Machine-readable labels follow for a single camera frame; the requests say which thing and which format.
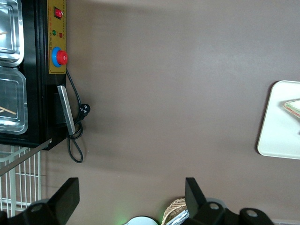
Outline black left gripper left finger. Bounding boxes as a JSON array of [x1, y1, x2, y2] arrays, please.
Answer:
[[9, 177, 81, 225]]

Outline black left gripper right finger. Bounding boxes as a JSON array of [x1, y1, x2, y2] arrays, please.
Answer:
[[180, 177, 275, 225]]

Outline cream plastic tray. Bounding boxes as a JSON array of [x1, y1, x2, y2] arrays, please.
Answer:
[[256, 80, 300, 160]]

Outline black tray sealing machine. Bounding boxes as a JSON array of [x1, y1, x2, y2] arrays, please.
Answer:
[[0, 0, 69, 151]]

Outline stacked aluminium foil containers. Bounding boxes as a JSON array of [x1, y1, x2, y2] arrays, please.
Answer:
[[167, 209, 190, 225]]

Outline wicker basket with foil containers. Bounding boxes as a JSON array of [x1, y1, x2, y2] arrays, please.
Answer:
[[163, 197, 188, 225]]

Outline shiny metal food container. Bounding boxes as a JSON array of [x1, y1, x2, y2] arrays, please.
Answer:
[[0, 67, 29, 135], [0, 0, 25, 67]]

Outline wrapped triangle sandwich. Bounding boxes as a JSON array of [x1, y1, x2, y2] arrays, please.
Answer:
[[282, 98, 300, 135]]

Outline red round machine knob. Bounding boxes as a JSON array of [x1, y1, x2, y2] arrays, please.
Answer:
[[51, 46, 69, 68]]

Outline white wire rack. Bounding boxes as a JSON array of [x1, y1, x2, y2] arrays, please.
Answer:
[[0, 143, 43, 218]]

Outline silver machine handle bar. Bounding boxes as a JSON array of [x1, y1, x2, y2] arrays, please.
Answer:
[[57, 84, 76, 135]]

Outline black power cable with plug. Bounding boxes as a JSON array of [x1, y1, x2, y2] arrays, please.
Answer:
[[65, 68, 92, 163]]

